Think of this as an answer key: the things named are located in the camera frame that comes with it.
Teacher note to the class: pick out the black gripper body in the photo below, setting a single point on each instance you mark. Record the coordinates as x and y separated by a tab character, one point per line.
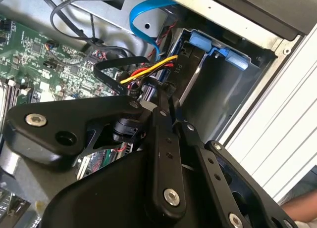
99	200

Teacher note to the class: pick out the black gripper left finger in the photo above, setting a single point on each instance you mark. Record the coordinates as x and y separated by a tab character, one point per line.
99	111

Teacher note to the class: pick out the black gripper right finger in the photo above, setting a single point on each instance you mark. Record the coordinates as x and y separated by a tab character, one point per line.
203	153

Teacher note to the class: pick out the hard disk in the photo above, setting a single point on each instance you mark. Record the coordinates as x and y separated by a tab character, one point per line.
200	40

